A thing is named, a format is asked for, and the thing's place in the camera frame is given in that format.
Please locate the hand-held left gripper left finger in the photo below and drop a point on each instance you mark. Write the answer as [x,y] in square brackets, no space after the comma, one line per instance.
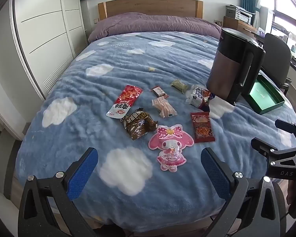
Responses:
[82,175]

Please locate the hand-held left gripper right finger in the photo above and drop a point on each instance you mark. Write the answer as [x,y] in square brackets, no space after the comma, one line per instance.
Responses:
[214,175]

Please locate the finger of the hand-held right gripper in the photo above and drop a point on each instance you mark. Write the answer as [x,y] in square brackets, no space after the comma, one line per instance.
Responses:
[264,144]
[286,126]

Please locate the green box tray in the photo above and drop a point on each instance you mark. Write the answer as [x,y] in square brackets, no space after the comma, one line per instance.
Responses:
[264,91]

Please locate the dark red snack packet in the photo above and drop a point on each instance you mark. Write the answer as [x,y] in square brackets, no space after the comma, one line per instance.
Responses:
[202,127]

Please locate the pink cartoon character snack packet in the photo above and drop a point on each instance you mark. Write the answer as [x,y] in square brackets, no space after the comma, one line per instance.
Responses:
[170,148]

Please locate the brown crinkled snack packet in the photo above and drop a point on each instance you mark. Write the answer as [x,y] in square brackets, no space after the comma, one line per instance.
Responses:
[138,124]

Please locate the clear pink snack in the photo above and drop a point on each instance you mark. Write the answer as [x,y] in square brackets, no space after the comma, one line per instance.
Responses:
[164,107]

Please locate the red and white snack packet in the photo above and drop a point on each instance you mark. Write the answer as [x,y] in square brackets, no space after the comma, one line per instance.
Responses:
[125,98]

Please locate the dark grey chair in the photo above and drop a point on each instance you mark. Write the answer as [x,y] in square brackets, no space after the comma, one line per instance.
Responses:
[277,54]

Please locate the copper and black kettle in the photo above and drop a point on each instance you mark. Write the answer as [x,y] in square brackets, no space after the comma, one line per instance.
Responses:
[227,66]

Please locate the small olive green packet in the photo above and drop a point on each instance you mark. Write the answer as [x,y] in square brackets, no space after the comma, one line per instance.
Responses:
[179,86]

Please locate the small brown candy packet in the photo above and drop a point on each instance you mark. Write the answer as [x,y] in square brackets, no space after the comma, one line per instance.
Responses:
[159,91]

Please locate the wooden dresser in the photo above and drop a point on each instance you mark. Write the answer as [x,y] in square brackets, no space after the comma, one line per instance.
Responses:
[236,26]

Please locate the blue cloud print blanket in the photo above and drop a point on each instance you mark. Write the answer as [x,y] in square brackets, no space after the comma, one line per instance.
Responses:
[113,66]

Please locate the grey printer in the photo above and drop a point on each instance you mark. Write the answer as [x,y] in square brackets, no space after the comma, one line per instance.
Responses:
[239,13]

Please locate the white wardrobe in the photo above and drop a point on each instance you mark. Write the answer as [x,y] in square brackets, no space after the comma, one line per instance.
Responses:
[39,29]

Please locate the purple duvet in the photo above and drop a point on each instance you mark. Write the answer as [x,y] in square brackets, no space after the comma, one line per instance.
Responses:
[150,23]

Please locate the wooden headboard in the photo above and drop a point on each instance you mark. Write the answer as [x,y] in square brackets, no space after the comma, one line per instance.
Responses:
[150,7]

